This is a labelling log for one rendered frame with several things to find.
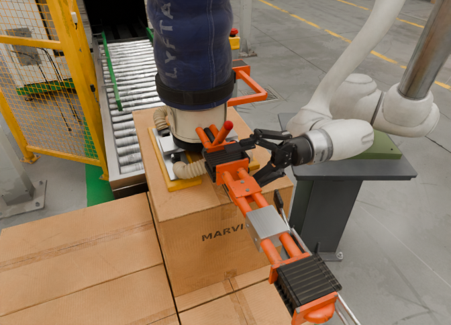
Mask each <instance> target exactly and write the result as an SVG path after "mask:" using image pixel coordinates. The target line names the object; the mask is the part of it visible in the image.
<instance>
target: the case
mask: <svg viewBox="0 0 451 325"><path fill-rule="evenodd" d="M156 109H158V107H155V108H150V109H143V110H138V111H133V112H132V116H133V119H134V125H135V129H136V134H137V138H138V144H139V147H140V153H141V156H142V162H143V165H144V171H145V174H146V180H147V184H148V189H149V192H150V197H151V200H152V206H153V209H154V215H155V218H156V223H157V226H158V231H159V235H160V240H161V243H162V248H163V251H164V257H165V260H166V266H167V269H168V274H169V277H170V282H171V285H172V291H173V294H174V297H178V296H180V295H184V294H186V293H190V292H192V291H195V290H198V289H201V288H204V287H207V286H209V285H213V284H215V283H219V282H221V281H224V280H226V279H230V278H232V277H236V276H238V275H241V274H244V273H247V272H250V271H253V270H256V269H259V268H261V267H265V266H267V265H271V263H270V261H269V260H268V258H267V256H266V255H265V253H264V251H263V252H259V251H258V249H257V248H256V246H255V244H254V242H253V241H252V239H251V237H250V235H249V233H248V231H247V229H246V228H245V217H244V216H243V214H242V212H241V211H240V209H239V207H236V206H235V204H234V202H233V201H232V199H231V197H230V195H229V193H228V191H227V189H226V187H225V185H224V184H221V185H217V184H216V182H215V183H213V181H212V180H211V178H210V176H209V174H208V173H207V172H206V173H205V174H204V173H203V174H202V175H200V178H201V184H199V185H195V186H192V187H187V188H184V189H179V190H176V191H171V192H169V191H168V189H167V186H166V183H165V181H164V177H163V175H162V171H161V169H160V165H159V163H158V159H157V157H156V153H155V151H154V148H153V145H152V142H151V139H150V136H149V133H148V128H149V127H153V126H155V123H154V119H153V114H154V112H155V110H156ZM228 120H230V121H232V122H233V124H234V127H233V129H234V130H235V132H236V133H237V135H238V136H239V137H240V138H241V139H245V138H249V137H250V135H251V134H254V133H253V132H252V130H251V129H250V128H249V127H248V126H247V124H246V123H245V121H244V120H243V119H242V118H241V117H240V115H239V114H238V112H237V111H236V110H235V109H234V108H233V106H231V107H228ZM251 151H252V153H253V155H254V157H255V158H256V160H257V161H258V162H259V163H260V168H259V169H256V170H253V171H250V172H249V176H250V177H251V176H252V175H254V174H255V173H257V172H258V171H259V170H260V169H261V168H262V167H264V166H265V165H267V162H268V161H269V160H270V158H271V155H270V154H269V152H268V151H267V149H265V148H263V147H261V146H258V145H256V148H254V149H251ZM293 187H294V184H293V183H292V182H291V180H290V179H289V178H288V176H287V175H285V176H284V177H281V178H278V179H276V180H274V181H273V182H271V183H269V184H268V185H265V186H264V187H262V188H261V190H262V191H261V194H262V195H263V196H264V198H265V200H267V202H268V204H269V205H273V206H274V208H275V210H276V211H277V208H276V205H275V204H274V201H273V197H274V190H275V189H278V190H279V193H280V195H281V198H282V200H283V203H284V205H283V210H284V212H285V215H286V217H287V218H288V214H289V208H290V204H291V198H292V193H293ZM277 212H278V211H277Z"/></svg>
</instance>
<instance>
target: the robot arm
mask: <svg viewBox="0 0 451 325"><path fill-rule="evenodd" d="M405 1H406V0H375V3H374V7H373V9H372V12H371V14H370V16H369V18H368V19H367V21H366V23H365V24H364V26H363V27H362V29H361V30H360V31H359V33H358V34H357V36H356V37H355V38H354V39H353V41H352V42H351V43H350V45H349V46H348V47H347V49H345V51H344V52H343V54H342V55H341V56H340V57H339V59H338V60H337V61H336V63H335V64H334V65H333V67H332V68H331V69H330V70H329V71H328V73H327V74H326V76H325V77H324V78H323V79H322V81H321V83H320V84H319V85H318V87H317V89H316V90H315V93H314V94H313V97H312V98H311V100H310V102H309V103H308V104H307V105H306V106H304V107H302V108H301V109H300V110H299V112H298V114H297V115H296V116H294V117H293V118H291V119H290V120H289V122H288V123H287V126H286V130H283V131H274V130H263V129H258V128H256V129H254V134H251V135H250V137H249V138H245V139H241V140H240V141H239V142H235V143H231V144H226V145H224V146H223V147H224V149H225V151H226V152H227V153H228V154H234V153H237V152H243V151H246V150H251V149H254V148H256V145H258V146H261V147H263V148H266V149H268V150H271V154H272V155H271V158H270V160H269V161H268V162H267V165H265V166H264V167H262V168H261V169H260V170H259V171H258V172H257V173H255V174H254V175H252V177H254V179H255V181H256V182H257V183H258V185H259V186H260V188H262V187H264V186H265V185H268V184H269V183H271V182H273V181H274V180H276V179H278V178H281V177H284V176H285V175H286V173H285V168H287V167H288V166H295V167H296V166H299V165H304V164H307V165H314V164H317V163H322V162H325V161H327V160H342V159H345V158H350V157H352V156H356V155H357V154H360V153H362V152H364V151H365V150H367V149H368V148H370V147H371V146H372V144H373V141H374V132H373V129H375V130H378V131H380V132H384V133H388V134H392V135H396V136H402V137H407V138H418V137H423V136H426V135H428V134H430V133H431V132H432V131H433V130H434V128H435V127H436V125H437V123H438V120H439V118H440V112H439V109H438V107H437V105H436V104H435V103H433V100H434V97H433V95H432V92H431V91H430V89H431V88H432V86H433V84H434V82H435V81H436V79H437V77H438V75H439V74H440V71H441V70H442V68H443V66H444V65H445V63H446V61H447V59H448V57H449V55H450V53H451V0H436V2H435V4H434V7H433V9H432V11H431V13H430V16H429V17H428V20H427V22H426V24H425V27H424V29H423V32H422V33H421V36H420V38H419V40H418V43H417V45H416V47H415V50H414V51H413V54H412V56H411V59H410V61H409V63H408V65H407V68H406V70H405V72H404V74H403V77H402V79H401V82H400V83H397V84H395V85H393V86H392V87H391V88H390V89H389V90H388V91H387V92H383V91H380V90H379V89H377V84H376V83H375V81H374V80H373V79H372V78H370V77H369V76H368V75H364V74H351V73H352V72H353V71H354V69H355V68H356V67H357V66H358V65H359V64H360V63H361V62H362V61H363V60H364V59H365V58H366V57H367V56H368V54H369V53H370V52H371V51H372V50H373V49H374V47H375V46H376V45H377V44H378V43H379V42H380V41H381V40H382V38H383V37H384V36H385V34H386V33H387V32H388V30H389V29H390V27H391V26H392V25H393V22H394V21H395V19H396V18H397V16H398V15H399V12H400V10H401V8H402V7H403V5H404V3H405ZM263 138H265V139H271V140H282V142H281V143H279V144H276V143H274V142H269V141H267V140H264V139H263ZM272 164H273V165H274V166H276V167H273V166H272Z"/></svg>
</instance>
